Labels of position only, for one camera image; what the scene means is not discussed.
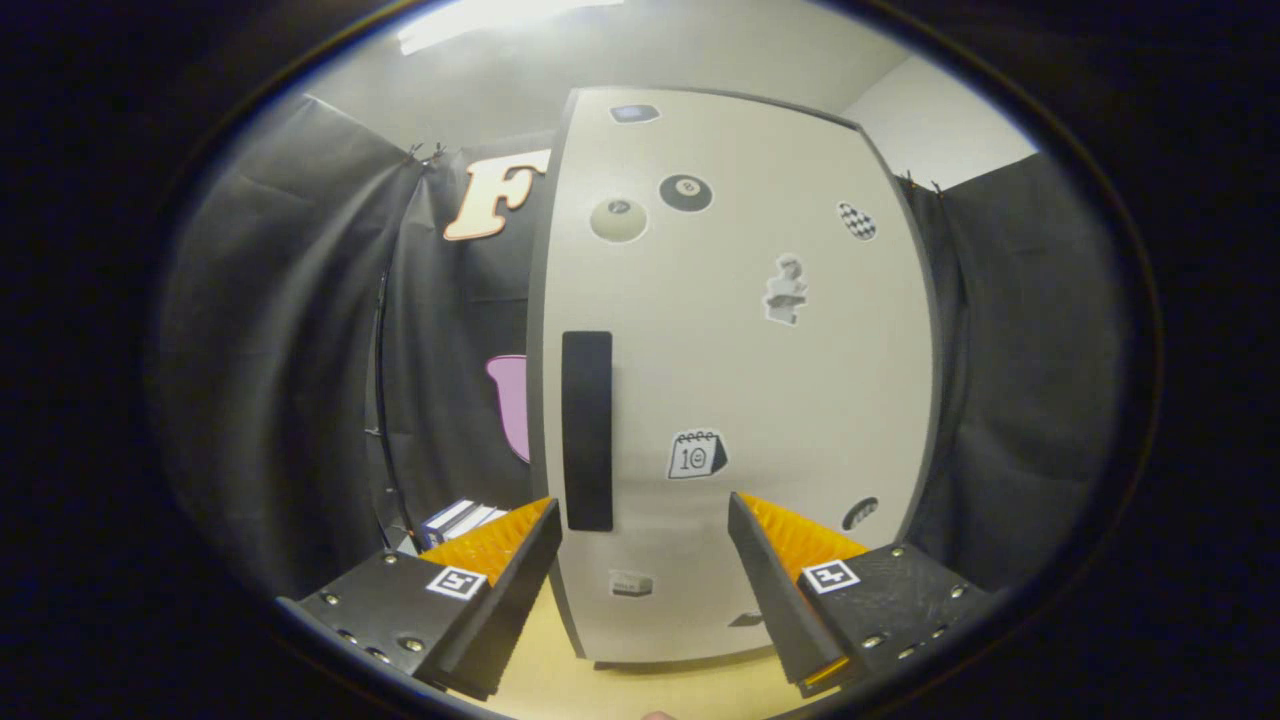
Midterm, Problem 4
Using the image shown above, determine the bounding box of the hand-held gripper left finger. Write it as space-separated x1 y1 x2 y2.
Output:
275 497 564 701

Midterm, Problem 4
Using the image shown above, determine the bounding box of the black backdrop cloth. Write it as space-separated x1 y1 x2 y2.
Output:
150 92 1121 601

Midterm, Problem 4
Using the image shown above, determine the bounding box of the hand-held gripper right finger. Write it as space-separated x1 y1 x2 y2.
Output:
727 491 1006 698

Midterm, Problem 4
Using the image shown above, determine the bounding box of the white cabinet door black handle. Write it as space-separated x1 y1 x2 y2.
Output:
540 88 936 666

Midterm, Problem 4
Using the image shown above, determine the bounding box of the thin black stand pole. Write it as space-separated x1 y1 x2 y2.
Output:
372 268 419 546

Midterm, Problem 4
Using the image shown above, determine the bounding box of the grey cabinet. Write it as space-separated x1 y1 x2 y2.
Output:
525 85 946 673

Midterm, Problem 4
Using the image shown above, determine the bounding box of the dark blue book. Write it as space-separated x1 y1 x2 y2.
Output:
420 498 476 549

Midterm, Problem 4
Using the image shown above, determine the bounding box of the white blue book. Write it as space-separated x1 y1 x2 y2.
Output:
445 503 496 541

